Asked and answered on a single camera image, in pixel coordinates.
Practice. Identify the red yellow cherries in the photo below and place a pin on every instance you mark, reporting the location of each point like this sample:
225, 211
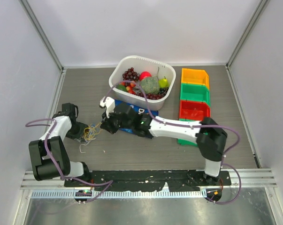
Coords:
129, 87

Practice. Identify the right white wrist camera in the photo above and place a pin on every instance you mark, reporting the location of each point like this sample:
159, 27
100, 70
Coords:
108, 103

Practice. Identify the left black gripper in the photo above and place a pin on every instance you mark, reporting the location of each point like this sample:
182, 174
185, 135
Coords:
80, 133

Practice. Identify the green plastic bin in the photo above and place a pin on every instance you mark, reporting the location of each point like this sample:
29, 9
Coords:
194, 92
185, 142

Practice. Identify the upper green plastic bin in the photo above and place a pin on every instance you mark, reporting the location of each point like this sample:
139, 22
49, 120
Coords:
194, 92

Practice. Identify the red plastic bin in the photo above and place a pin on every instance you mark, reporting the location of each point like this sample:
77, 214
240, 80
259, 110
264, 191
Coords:
192, 110

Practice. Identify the lower dark grape bunch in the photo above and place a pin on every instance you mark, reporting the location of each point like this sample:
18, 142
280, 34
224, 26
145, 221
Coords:
162, 93

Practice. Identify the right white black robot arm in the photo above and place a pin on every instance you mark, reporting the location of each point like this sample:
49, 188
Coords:
209, 138

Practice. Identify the blue Doritos chip bag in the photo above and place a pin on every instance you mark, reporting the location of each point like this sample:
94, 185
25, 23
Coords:
138, 109

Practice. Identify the green lime fruit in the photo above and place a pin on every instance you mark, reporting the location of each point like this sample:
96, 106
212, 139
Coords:
121, 87

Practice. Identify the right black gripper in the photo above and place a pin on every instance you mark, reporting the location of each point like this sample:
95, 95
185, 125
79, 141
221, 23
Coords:
107, 124

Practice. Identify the white slotted cable duct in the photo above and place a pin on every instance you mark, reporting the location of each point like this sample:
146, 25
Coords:
76, 193

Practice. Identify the green netted melon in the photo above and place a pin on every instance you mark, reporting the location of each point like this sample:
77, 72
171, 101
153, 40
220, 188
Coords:
150, 85

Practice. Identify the lower green plastic bin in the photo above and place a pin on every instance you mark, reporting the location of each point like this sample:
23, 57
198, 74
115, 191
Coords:
185, 142

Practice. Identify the orange plastic bin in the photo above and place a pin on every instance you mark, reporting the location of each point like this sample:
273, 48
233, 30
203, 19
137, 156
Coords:
195, 76

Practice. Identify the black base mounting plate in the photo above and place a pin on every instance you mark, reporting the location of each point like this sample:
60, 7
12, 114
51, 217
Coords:
154, 180

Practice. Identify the white plastic fruit tub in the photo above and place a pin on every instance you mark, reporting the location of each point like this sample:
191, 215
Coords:
141, 64

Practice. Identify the dark red grape bunch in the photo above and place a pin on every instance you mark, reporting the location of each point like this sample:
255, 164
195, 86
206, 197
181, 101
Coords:
130, 75

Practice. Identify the green pear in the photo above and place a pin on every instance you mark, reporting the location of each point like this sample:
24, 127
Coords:
163, 83

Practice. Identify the red apple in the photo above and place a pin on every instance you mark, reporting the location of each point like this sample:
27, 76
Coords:
144, 75

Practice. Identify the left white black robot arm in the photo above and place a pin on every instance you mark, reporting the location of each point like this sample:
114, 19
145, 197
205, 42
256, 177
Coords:
48, 155

